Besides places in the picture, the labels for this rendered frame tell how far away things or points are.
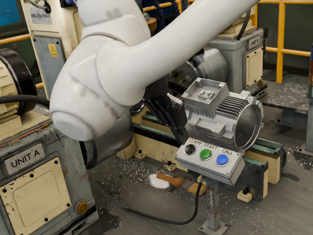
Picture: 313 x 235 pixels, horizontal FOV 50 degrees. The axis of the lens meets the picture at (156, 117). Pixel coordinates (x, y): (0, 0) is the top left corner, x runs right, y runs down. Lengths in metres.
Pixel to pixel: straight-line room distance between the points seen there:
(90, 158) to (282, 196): 0.63
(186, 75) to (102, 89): 1.00
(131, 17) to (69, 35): 0.77
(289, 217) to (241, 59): 0.80
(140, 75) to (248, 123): 0.79
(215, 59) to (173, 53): 1.07
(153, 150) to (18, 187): 0.62
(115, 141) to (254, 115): 0.48
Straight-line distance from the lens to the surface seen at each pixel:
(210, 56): 1.50
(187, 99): 1.12
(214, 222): 1.02
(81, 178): 1.05
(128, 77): 0.48
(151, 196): 1.20
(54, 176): 0.97
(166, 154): 1.32
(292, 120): 1.61
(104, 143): 1.07
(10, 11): 6.45
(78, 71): 0.50
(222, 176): 0.85
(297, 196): 1.20
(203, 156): 0.87
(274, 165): 1.19
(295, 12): 4.50
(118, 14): 0.60
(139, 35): 0.61
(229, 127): 1.05
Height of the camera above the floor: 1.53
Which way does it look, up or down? 25 degrees down
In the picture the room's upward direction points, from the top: 7 degrees counter-clockwise
